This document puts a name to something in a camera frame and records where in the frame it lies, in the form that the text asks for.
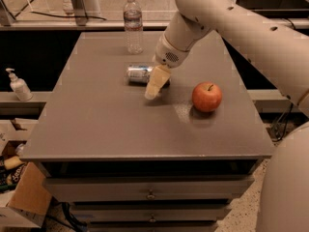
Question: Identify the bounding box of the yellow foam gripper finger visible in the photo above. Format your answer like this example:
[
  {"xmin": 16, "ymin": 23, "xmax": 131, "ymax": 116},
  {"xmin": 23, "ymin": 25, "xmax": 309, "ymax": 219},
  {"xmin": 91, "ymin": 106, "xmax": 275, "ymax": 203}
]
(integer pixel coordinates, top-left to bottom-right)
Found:
[{"xmin": 145, "ymin": 65, "xmax": 171, "ymax": 100}]

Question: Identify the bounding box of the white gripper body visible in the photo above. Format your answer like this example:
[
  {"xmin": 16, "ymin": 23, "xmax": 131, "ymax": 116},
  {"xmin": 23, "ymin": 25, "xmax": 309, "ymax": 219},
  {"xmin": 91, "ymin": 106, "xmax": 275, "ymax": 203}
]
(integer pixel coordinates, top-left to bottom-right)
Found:
[{"xmin": 154, "ymin": 32, "xmax": 190, "ymax": 68}]

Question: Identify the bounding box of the silver blue redbull can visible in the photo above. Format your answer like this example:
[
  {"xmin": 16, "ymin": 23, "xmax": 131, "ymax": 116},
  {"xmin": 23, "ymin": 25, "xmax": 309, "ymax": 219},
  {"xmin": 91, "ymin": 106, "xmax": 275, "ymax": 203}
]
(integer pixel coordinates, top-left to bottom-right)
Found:
[{"xmin": 126, "ymin": 65, "xmax": 154, "ymax": 84}]

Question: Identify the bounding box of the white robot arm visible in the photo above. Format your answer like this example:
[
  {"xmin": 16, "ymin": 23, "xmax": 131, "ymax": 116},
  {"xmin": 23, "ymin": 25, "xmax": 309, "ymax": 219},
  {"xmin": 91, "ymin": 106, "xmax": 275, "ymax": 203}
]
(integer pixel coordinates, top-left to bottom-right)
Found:
[{"xmin": 145, "ymin": 0, "xmax": 309, "ymax": 232}]

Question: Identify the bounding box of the clear plastic water bottle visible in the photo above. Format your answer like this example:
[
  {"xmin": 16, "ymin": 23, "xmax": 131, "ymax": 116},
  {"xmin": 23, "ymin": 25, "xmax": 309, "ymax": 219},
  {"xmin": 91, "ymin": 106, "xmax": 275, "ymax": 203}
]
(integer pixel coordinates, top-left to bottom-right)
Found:
[{"xmin": 123, "ymin": 0, "xmax": 143, "ymax": 54}]

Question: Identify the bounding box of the red apple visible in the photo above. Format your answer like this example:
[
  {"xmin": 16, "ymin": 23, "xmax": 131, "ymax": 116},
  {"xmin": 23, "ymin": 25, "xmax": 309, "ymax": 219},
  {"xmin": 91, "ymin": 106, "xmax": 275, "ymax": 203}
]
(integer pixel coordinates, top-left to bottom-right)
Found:
[{"xmin": 191, "ymin": 82, "xmax": 222, "ymax": 112}]

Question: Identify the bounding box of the grey drawer cabinet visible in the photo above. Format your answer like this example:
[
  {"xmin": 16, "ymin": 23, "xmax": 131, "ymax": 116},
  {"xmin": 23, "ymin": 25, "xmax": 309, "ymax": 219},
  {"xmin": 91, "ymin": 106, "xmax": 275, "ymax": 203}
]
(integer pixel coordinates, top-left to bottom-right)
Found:
[{"xmin": 23, "ymin": 32, "xmax": 273, "ymax": 232}]

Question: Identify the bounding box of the top drawer knob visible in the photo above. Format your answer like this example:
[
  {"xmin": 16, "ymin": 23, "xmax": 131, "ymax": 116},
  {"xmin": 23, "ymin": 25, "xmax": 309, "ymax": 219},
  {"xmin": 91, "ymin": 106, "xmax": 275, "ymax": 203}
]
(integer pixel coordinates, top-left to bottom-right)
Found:
[{"xmin": 146, "ymin": 190, "xmax": 155, "ymax": 200}]

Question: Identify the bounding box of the drawer knob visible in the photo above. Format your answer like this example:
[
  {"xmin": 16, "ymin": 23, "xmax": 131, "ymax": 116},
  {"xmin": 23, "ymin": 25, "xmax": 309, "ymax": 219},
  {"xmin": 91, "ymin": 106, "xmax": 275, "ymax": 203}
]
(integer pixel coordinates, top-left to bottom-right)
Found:
[
  {"xmin": 146, "ymin": 190, "xmax": 155, "ymax": 200},
  {"xmin": 149, "ymin": 215, "xmax": 156, "ymax": 223}
]

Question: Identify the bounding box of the white pump soap bottle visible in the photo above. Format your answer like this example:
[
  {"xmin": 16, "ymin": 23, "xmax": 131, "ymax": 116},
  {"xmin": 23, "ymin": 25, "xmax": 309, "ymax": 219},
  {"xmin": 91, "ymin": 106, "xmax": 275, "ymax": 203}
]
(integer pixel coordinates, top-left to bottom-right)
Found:
[{"xmin": 6, "ymin": 68, "xmax": 33, "ymax": 102}]

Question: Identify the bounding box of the cardboard box with items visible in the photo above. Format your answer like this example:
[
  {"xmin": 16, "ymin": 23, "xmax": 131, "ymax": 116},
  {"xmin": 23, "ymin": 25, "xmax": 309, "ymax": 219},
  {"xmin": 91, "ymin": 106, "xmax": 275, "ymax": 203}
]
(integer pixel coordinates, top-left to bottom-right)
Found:
[{"xmin": 0, "ymin": 118, "xmax": 51, "ymax": 228}]

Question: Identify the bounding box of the black cable behind glass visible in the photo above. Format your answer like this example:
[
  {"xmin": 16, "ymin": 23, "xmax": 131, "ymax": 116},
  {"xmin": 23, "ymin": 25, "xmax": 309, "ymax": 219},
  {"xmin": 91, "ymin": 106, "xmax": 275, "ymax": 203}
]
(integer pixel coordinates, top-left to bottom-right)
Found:
[{"xmin": 31, "ymin": 11, "xmax": 108, "ymax": 22}]

